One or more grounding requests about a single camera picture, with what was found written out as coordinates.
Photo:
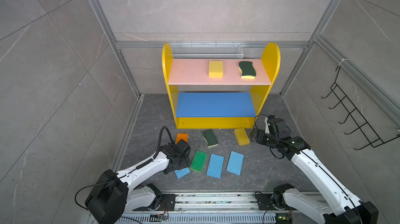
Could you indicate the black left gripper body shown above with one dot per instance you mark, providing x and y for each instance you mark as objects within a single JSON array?
[{"x": 184, "y": 162}]

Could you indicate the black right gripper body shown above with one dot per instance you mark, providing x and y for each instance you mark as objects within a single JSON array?
[{"x": 264, "y": 138}]

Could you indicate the blue sponge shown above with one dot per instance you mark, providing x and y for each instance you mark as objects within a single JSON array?
[
  {"x": 215, "y": 166},
  {"x": 235, "y": 163},
  {"x": 182, "y": 172}
]

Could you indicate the bright green sponge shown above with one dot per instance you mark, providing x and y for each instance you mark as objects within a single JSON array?
[{"x": 198, "y": 161}]

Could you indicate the yellow sponge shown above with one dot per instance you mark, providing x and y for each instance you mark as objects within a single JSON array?
[
  {"x": 216, "y": 69},
  {"x": 242, "y": 136}
]

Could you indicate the green scouring sponge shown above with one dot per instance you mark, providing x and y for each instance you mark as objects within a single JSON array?
[
  {"x": 210, "y": 138},
  {"x": 247, "y": 70}
]

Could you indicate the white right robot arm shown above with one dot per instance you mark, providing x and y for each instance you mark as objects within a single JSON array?
[{"x": 299, "y": 152}]

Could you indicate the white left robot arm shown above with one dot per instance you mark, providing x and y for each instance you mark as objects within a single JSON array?
[{"x": 131, "y": 177}]

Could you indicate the pink upper shelf board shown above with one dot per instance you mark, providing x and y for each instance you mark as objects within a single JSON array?
[{"x": 195, "y": 72}]

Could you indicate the orange sponge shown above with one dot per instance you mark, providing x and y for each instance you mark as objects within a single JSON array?
[{"x": 181, "y": 137}]

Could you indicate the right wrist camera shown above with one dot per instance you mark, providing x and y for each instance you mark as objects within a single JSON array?
[{"x": 269, "y": 122}]

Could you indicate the yellow shelf unit frame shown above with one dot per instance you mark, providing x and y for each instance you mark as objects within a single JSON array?
[{"x": 271, "y": 59}]

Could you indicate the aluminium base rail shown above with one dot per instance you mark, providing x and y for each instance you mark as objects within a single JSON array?
[{"x": 218, "y": 202}]

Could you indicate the black wire hook rack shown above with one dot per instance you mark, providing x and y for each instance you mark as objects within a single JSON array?
[{"x": 362, "y": 125}]

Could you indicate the wire mesh basket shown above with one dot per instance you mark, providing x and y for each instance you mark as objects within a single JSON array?
[{"x": 207, "y": 51}]

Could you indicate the aluminium frame profile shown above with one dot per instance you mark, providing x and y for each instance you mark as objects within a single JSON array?
[{"x": 96, "y": 6}]

